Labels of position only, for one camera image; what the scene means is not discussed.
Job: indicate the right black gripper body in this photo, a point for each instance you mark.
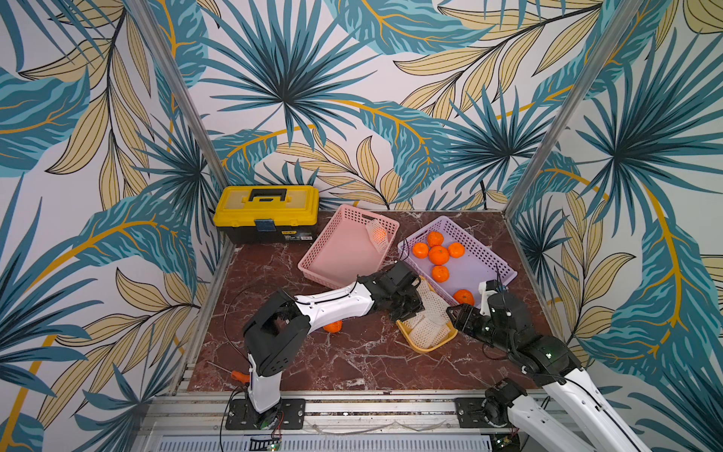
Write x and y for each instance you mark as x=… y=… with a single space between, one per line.
x=472 y=319

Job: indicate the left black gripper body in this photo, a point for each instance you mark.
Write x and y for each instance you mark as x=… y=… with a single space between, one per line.
x=407 y=304

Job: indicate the white foam net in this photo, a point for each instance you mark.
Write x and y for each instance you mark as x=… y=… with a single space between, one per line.
x=427 y=336
x=434 y=312

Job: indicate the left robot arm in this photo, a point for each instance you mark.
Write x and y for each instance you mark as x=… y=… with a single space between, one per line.
x=275 y=334

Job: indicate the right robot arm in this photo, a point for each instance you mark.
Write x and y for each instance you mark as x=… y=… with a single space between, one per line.
x=551 y=365

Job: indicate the yellow plastic tub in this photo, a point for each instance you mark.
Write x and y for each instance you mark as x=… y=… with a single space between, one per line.
x=405 y=326

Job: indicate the purple perforated basket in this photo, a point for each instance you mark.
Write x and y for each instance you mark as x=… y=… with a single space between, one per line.
x=479 y=264

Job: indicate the pink perforated basket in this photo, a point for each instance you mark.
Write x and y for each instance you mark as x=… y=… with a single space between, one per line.
x=343 y=250

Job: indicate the yellow black toolbox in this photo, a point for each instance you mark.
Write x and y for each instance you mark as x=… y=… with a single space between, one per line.
x=268 y=214

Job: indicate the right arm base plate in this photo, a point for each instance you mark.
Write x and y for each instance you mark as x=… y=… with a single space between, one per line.
x=480 y=412

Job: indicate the orange handled screwdriver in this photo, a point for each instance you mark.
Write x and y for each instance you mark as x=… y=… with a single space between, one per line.
x=235 y=375

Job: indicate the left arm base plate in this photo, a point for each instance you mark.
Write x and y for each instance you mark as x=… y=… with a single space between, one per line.
x=287 y=414

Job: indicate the right aluminium corner post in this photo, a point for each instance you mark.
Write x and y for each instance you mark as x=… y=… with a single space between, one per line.
x=609 y=39

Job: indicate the aluminium corner post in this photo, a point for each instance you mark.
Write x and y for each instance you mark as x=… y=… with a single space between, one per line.
x=168 y=67
x=609 y=39

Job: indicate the aluminium front rail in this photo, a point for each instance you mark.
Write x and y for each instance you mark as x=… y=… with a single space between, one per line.
x=404 y=417

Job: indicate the left aluminium corner post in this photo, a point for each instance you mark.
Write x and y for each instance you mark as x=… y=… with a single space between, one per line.
x=168 y=67

